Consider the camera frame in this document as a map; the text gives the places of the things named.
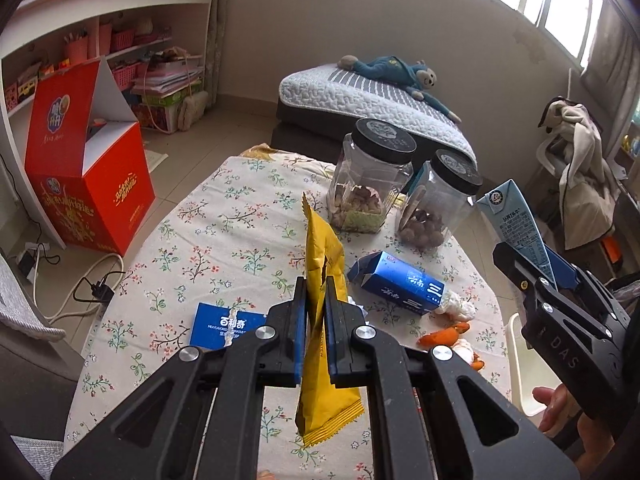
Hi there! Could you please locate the blue monkey plush toy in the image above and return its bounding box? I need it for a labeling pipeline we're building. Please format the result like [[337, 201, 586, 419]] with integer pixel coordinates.
[[337, 54, 463, 123]]

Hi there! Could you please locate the bed with quilted cover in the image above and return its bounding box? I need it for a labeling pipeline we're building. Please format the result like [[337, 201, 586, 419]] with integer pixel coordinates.
[[270, 62, 478, 171]]

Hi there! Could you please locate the white shelf unit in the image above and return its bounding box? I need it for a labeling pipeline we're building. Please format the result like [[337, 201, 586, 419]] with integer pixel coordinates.
[[0, 0, 228, 251]]

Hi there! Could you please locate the grey curtain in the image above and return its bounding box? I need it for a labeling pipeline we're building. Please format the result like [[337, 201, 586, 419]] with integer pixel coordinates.
[[582, 0, 640, 111]]

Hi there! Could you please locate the group of colourful small boxes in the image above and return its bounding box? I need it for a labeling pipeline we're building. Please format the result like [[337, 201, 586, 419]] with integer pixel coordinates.
[[5, 62, 68, 106]]

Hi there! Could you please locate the plastic jar of brown nuts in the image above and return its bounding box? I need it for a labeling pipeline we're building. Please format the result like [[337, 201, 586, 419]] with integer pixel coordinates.
[[397, 149, 483, 251]]

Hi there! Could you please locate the plastic jar of pale nuts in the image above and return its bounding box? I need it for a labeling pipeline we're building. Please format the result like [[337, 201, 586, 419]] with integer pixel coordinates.
[[327, 119, 417, 235]]

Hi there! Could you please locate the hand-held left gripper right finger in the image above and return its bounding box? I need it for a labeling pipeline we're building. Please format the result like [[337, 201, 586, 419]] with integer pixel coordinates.
[[324, 276, 581, 480]]

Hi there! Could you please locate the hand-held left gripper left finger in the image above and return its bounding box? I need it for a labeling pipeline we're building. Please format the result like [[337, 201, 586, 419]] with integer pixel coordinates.
[[50, 276, 308, 480]]

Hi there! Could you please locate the window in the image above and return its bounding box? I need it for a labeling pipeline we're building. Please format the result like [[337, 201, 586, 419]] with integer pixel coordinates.
[[435, 0, 608, 68]]

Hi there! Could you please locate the light blue milk carton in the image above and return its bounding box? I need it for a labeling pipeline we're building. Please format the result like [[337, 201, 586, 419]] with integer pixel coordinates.
[[476, 179, 556, 286]]

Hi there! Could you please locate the beige clothes pile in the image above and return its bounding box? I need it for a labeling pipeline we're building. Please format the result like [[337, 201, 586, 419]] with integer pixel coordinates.
[[537, 95, 621, 251]]

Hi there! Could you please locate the large pink basket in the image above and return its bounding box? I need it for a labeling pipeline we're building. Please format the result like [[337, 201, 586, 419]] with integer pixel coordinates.
[[111, 62, 138, 91]]

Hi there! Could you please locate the pink pen holder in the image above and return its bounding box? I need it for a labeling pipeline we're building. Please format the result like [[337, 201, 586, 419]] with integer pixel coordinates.
[[64, 35, 90, 65]]

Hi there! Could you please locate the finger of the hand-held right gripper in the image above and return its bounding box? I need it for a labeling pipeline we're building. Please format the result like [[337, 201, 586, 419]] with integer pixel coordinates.
[[492, 242, 556, 313], [544, 247, 631, 322]]

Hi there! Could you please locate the patterned beige curtain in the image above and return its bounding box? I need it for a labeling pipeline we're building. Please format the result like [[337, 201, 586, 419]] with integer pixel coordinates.
[[202, 0, 228, 106]]

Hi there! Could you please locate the yellow snack packet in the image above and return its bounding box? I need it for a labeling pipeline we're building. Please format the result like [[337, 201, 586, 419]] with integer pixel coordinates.
[[296, 192, 365, 448]]

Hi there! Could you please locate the white power strip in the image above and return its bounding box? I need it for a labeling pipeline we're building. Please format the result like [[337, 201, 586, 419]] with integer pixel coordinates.
[[16, 242, 51, 281]]

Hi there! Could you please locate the stack of papers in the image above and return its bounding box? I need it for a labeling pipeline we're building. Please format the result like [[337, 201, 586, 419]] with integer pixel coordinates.
[[131, 67, 205, 96]]

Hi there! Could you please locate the person's right hand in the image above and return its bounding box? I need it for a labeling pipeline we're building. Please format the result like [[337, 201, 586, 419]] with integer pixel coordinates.
[[532, 384, 618, 466]]

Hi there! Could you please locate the blue flat snack box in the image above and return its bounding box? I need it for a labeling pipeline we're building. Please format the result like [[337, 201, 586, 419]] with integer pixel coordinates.
[[190, 302, 268, 351]]

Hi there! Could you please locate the red cardboard box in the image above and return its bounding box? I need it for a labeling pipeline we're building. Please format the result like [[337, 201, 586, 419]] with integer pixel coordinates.
[[24, 57, 157, 257]]

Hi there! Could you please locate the beige plush bag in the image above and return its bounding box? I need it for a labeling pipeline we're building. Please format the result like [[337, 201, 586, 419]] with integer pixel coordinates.
[[177, 91, 210, 132]]

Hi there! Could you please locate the blue paper carton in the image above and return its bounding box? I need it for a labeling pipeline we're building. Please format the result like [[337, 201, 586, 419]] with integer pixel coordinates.
[[347, 251, 446, 316]]

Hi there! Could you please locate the grey upholstered chair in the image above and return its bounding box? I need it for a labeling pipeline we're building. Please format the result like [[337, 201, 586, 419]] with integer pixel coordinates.
[[0, 250, 86, 441]]

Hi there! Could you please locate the printed storage crate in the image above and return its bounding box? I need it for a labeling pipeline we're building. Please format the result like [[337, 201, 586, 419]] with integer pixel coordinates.
[[135, 95, 191, 133]]

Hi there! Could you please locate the small pink basket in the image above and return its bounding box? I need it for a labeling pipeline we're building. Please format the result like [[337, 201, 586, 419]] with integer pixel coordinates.
[[110, 29, 136, 53]]

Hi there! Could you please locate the yellow patterned cloth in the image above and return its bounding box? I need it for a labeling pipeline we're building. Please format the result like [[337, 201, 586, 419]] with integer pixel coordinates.
[[240, 144, 281, 161]]

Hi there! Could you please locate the orange plastic object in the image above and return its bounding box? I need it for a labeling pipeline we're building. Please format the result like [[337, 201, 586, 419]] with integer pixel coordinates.
[[600, 235, 623, 266]]

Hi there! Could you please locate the white cable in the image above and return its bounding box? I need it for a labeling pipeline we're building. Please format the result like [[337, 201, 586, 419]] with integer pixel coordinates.
[[32, 252, 123, 326]]

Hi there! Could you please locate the crumpled white tissue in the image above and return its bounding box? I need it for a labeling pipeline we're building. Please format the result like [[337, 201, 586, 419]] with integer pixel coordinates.
[[434, 290, 477, 322]]

